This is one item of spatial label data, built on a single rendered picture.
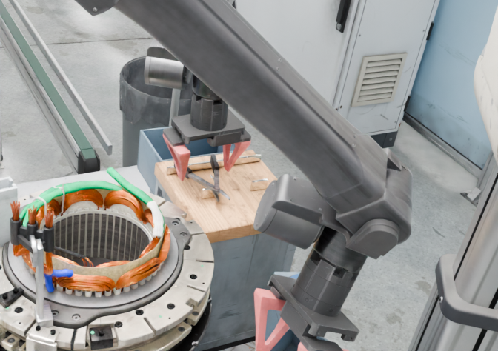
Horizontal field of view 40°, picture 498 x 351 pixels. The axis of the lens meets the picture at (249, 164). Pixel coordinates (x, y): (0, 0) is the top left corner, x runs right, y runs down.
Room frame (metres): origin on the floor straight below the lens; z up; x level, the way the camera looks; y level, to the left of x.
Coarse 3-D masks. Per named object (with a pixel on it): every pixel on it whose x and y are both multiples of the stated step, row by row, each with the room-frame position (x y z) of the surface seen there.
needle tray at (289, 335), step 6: (288, 330) 0.66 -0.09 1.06; (282, 336) 0.64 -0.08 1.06; (288, 336) 0.66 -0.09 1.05; (294, 336) 0.67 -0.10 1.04; (318, 336) 0.65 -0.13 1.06; (282, 342) 0.65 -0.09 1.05; (288, 342) 0.66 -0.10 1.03; (294, 342) 0.67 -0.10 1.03; (276, 348) 0.64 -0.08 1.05; (282, 348) 0.65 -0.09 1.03; (288, 348) 0.66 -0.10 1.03; (294, 348) 0.66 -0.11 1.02
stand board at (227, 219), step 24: (240, 168) 1.02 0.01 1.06; (264, 168) 1.03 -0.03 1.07; (168, 192) 0.93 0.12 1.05; (192, 192) 0.92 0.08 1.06; (240, 192) 0.95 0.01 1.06; (264, 192) 0.96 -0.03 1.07; (192, 216) 0.86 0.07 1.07; (216, 216) 0.87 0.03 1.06; (240, 216) 0.88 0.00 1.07; (216, 240) 0.83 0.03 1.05
